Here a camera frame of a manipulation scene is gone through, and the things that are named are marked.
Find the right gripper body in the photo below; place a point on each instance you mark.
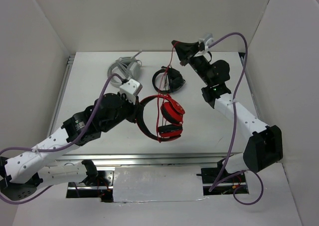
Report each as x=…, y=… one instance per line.
x=198, y=63

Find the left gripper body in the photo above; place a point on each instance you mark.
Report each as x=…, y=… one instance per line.
x=128, y=109

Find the red and black headphones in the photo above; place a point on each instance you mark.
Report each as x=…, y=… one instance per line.
x=171, y=111

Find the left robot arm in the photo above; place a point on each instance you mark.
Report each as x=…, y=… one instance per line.
x=32, y=169

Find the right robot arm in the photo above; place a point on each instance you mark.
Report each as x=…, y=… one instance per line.
x=264, y=143

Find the white cover plate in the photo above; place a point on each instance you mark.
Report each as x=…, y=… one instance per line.
x=157, y=184

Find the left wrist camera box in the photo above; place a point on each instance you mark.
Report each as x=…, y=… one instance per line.
x=131, y=89

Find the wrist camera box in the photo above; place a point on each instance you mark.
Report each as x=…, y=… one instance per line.
x=204, y=43
x=131, y=89

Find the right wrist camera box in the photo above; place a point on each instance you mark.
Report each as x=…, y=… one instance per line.
x=204, y=43

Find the aluminium rail frame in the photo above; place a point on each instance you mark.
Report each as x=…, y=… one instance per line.
x=207, y=134

